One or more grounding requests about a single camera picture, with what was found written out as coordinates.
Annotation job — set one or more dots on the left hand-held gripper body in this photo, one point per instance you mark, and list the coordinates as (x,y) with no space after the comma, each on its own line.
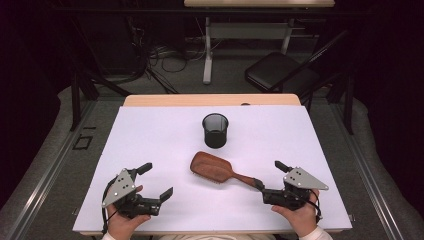
(120,190)

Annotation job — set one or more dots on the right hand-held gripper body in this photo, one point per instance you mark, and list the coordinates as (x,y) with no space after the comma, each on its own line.
(301,181)

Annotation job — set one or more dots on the brown wooden hairbrush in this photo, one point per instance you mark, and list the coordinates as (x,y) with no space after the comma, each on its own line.
(213,166)

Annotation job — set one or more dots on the black mesh pen holder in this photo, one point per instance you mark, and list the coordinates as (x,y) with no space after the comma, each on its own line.
(215,136)

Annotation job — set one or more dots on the person's right hand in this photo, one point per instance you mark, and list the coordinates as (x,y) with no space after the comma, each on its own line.
(301,220)

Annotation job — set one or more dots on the person's left hand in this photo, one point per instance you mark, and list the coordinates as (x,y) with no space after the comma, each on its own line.
(125,228)

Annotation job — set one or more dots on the white table mat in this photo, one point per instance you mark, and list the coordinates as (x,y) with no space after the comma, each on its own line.
(166,143)

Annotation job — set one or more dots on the light wooden table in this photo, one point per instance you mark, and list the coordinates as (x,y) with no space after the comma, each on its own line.
(200,100)

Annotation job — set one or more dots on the black folding chair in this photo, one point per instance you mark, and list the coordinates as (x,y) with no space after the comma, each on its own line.
(276,71)

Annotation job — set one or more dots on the white-legged desk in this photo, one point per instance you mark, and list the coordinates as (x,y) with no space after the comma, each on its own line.
(246,30)

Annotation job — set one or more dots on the black metal stand frame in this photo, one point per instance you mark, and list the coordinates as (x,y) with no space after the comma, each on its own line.
(348,100)
(83,86)

